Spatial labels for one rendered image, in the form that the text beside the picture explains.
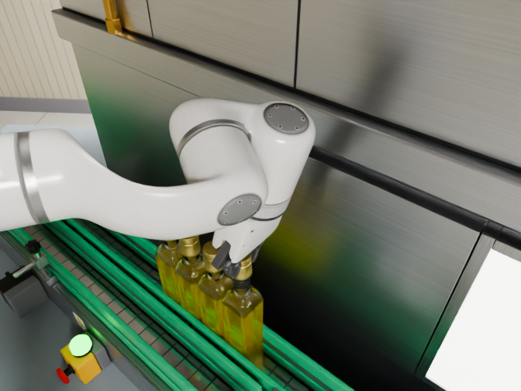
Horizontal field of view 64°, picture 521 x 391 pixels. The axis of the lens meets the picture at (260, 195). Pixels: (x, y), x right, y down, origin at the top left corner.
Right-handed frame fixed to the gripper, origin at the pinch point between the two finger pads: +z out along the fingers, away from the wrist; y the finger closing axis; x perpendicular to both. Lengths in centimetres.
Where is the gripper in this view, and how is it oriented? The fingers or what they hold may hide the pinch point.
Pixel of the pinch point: (239, 257)
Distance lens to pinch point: 66.3
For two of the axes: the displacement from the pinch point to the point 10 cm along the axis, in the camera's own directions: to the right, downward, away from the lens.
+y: -6.4, 4.9, -5.9
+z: -2.1, 6.3, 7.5
